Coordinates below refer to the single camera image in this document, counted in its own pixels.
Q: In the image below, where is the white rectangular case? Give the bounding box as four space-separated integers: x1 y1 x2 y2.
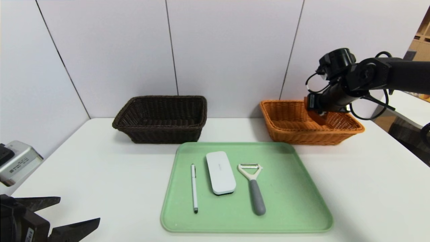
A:
206 151 237 195

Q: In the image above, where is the orange wicker basket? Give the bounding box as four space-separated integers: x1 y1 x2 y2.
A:
259 99 365 146

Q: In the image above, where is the light green plastic tray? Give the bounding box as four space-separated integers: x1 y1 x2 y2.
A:
161 142 334 234

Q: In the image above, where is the dark brown wicker basket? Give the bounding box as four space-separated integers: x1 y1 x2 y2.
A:
112 96 208 144

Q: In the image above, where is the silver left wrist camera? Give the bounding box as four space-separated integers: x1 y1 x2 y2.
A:
0 140 44 187

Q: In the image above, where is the white stylus pen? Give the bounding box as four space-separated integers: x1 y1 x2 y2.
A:
191 164 199 214

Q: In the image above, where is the orange toy waffle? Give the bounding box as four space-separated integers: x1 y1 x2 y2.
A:
306 109 328 126

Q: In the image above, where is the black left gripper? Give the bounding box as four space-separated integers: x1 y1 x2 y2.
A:
0 194 101 242

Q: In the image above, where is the peeler with grey handle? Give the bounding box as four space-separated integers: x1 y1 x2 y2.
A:
238 163 266 216

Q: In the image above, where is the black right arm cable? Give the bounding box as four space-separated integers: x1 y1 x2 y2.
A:
306 51 397 121

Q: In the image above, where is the wooden shelf unit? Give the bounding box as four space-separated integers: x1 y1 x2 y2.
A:
405 7 430 63

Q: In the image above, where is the white side table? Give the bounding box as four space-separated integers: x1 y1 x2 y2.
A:
379 90 430 130

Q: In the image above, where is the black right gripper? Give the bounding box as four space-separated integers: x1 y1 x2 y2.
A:
306 83 348 113

